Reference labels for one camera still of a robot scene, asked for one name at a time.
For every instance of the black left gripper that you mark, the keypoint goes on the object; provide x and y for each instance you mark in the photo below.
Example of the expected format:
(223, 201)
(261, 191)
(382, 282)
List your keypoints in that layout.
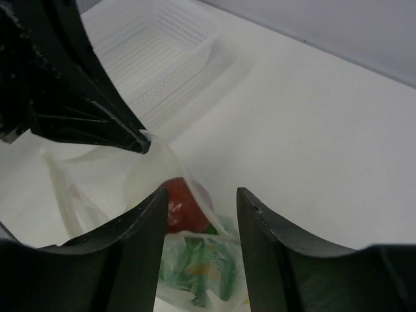
(53, 84)

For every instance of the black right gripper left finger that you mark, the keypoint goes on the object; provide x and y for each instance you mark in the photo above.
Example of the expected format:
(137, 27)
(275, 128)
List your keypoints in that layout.
(114, 267)

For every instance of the clear dotted zip bag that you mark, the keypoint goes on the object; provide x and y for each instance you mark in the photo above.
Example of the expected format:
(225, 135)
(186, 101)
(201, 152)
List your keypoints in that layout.
(93, 186)

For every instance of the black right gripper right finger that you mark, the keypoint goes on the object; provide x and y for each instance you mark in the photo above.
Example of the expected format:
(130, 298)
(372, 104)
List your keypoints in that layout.
(290, 269)

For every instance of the fake green lettuce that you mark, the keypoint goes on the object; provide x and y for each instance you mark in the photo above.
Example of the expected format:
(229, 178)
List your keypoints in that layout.
(201, 269)

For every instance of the white perforated plastic basket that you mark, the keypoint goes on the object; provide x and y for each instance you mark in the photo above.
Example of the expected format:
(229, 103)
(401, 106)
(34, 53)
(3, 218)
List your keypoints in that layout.
(154, 52)

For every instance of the fake red apple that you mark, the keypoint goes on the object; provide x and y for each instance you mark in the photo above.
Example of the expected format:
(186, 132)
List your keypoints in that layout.
(184, 213)

